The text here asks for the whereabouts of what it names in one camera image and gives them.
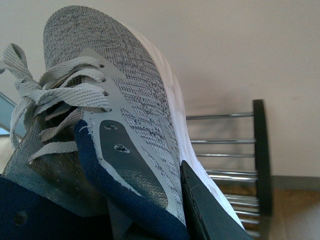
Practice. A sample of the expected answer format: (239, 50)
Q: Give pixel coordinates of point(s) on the grey sneaker navy lining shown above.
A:
(98, 140)

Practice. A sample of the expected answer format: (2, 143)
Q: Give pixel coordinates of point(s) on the black metal shoe rack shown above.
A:
(234, 150)

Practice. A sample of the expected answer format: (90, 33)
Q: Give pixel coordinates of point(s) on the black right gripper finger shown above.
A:
(205, 218)

